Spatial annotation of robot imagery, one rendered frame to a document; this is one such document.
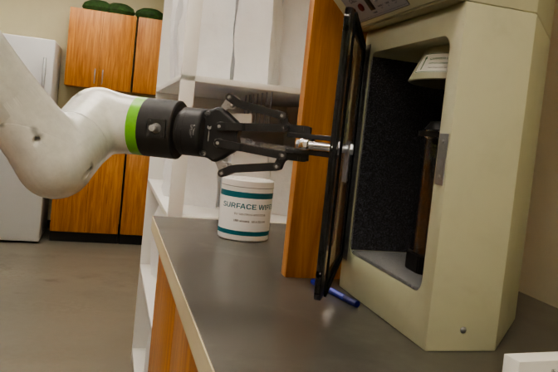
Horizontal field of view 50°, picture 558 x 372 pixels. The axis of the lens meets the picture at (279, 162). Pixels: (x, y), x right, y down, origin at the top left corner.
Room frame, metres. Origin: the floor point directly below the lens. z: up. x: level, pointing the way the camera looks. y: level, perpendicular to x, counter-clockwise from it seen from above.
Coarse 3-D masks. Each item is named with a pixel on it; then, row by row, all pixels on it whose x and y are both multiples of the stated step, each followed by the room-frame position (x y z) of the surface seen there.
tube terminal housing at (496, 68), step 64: (512, 0) 0.81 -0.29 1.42; (448, 64) 0.82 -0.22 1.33; (512, 64) 0.81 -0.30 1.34; (448, 128) 0.80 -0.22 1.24; (512, 128) 0.82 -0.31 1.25; (448, 192) 0.79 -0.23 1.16; (512, 192) 0.82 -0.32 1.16; (448, 256) 0.80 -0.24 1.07; (512, 256) 0.88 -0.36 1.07; (384, 320) 0.91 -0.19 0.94; (448, 320) 0.80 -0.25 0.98; (512, 320) 0.97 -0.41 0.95
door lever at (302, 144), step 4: (296, 140) 0.84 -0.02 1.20; (300, 140) 0.83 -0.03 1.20; (304, 140) 0.83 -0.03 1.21; (308, 140) 0.83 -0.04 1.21; (312, 140) 0.87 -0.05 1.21; (296, 144) 0.84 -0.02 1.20; (300, 144) 0.83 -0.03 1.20; (304, 144) 0.83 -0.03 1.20; (308, 144) 0.83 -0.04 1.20; (312, 144) 0.83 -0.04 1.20; (316, 144) 0.83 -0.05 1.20; (320, 144) 0.83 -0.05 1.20; (324, 144) 0.83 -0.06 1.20; (328, 144) 0.83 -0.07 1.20; (300, 148) 0.83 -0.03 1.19; (304, 148) 0.83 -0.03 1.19; (308, 148) 0.84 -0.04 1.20; (312, 148) 0.83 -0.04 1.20; (316, 148) 0.83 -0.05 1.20; (320, 148) 0.83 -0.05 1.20; (324, 148) 0.83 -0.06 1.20; (328, 148) 0.83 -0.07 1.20
